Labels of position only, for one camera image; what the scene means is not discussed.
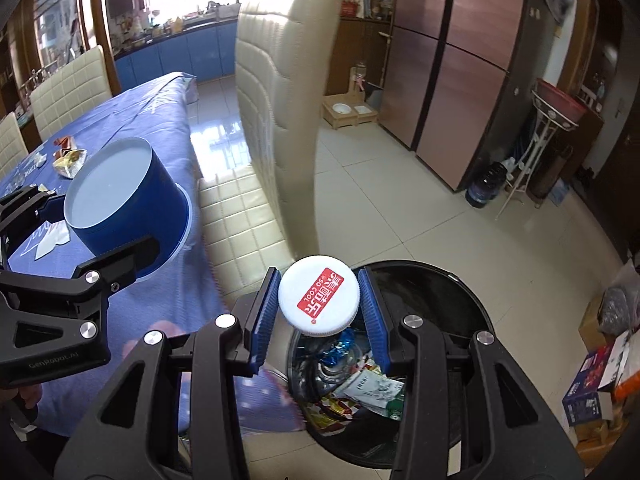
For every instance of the wooden shelf unit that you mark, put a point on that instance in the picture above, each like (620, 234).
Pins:
(360, 35)

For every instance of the brown cardboard box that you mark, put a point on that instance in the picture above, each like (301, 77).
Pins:
(592, 322)

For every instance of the blue foil wrapper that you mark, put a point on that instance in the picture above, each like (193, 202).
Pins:
(342, 350)

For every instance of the red basin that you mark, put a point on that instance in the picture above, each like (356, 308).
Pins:
(560, 97)

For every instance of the crumpled gold white wrapper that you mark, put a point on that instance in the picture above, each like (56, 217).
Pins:
(70, 164)

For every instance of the white bottle cap red label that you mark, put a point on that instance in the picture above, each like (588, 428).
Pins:
(320, 295)

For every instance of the white metal stand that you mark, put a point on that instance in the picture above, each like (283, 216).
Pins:
(525, 160)

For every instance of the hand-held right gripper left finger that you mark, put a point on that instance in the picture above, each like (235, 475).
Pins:
(262, 325)

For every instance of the blue round tin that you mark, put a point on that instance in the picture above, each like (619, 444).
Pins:
(125, 220)

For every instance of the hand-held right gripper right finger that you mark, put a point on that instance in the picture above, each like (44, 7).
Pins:
(375, 325)

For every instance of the red gold checkered packet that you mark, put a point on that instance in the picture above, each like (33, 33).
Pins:
(332, 407)

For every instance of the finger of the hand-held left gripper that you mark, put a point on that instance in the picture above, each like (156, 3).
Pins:
(25, 205)
(125, 265)

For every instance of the blue water jug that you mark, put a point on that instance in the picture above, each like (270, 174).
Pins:
(484, 187)

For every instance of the white green packet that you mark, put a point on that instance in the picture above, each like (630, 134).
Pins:
(367, 385)

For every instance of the grey plastic bag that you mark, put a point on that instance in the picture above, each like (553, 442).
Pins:
(620, 310)

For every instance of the wooden pet feeder stand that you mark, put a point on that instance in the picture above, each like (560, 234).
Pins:
(347, 110)

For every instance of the clear round plastic lid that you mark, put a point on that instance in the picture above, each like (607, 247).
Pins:
(320, 375)

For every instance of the black trash bin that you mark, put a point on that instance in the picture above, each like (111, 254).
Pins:
(425, 285)

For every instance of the blue kitchen base cabinets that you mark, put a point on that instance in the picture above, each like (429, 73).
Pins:
(175, 55)

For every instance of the blue cardboard box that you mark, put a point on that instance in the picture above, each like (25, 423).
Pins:
(590, 390)

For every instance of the copper refrigerator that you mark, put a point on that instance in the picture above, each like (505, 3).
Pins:
(450, 85)

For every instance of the cream quilted chair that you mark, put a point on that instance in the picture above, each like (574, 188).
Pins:
(12, 145)
(70, 95)
(280, 110)

